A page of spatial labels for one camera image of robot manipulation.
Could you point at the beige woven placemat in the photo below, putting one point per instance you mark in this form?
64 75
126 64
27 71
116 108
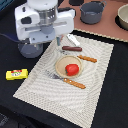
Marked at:
71 103

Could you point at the brown toy sausage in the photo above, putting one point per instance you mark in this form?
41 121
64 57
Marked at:
69 48

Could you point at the grey frying pan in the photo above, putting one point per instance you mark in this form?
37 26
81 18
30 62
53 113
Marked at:
30 51

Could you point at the wooden handled fork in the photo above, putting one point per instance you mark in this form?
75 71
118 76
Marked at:
66 80

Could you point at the tan wooden plate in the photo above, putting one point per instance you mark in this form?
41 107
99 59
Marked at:
63 61

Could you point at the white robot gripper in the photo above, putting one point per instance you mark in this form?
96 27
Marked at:
40 26

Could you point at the red toy tomato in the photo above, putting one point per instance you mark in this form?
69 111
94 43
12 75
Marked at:
72 69

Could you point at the yellow butter box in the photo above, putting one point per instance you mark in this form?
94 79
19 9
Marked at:
17 74

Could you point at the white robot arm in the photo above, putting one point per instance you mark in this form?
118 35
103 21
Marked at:
41 5

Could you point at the grey cooking pot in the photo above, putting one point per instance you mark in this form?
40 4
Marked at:
91 12

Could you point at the wooden handled knife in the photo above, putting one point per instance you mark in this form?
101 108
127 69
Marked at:
80 56

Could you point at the beige bowl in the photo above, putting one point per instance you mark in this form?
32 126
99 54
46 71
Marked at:
123 16

